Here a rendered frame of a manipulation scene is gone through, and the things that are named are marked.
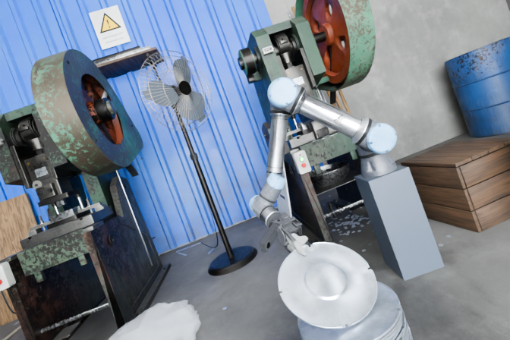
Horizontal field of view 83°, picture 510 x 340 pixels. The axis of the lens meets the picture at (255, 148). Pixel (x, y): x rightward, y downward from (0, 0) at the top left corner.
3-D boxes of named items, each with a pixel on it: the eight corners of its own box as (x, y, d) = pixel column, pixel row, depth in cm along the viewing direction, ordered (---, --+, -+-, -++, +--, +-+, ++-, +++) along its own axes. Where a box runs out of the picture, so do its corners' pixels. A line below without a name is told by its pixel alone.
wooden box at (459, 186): (543, 203, 141) (519, 136, 141) (479, 233, 136) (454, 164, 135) (470, 193, 181) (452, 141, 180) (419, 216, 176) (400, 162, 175)
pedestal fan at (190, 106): (280, 252, 199) (199, 34, 196) (212, 285, 186) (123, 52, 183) (241, 221, 320) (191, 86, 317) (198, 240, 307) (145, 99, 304)
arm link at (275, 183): (271, 169, 128) (259, 190, 129) (270, 172, 117) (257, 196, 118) (287, 177, 128) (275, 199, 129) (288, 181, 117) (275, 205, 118)
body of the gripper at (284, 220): (303, 224, 105) (284, 207, 114) (283, 234, 101) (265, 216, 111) (303, 240, 108) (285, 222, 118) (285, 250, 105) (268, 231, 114)
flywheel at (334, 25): (361, -50, 174) (316, -3, 244) (331, -41, 171) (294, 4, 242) (390, 67, 186) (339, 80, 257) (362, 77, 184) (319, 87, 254)
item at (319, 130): (340, 131, 181) (332, 111, 181) (319, 139, 180) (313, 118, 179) (325, 133, 206) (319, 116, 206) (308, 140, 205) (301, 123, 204)
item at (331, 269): (348, 235, 102) (348, 234, 101) (399, 312, 76) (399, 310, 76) (269, 256, 99) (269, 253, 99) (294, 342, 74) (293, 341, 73)
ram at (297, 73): (319, 100, 198) (303, 59, 198) (298, 107, 196) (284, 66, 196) (311, 104, 215) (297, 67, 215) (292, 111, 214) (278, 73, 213)
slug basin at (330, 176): (363, 174, 196) (357, 161, 196) (317, 193, 192) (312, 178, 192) (341, 171, 230) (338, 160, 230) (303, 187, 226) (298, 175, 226)
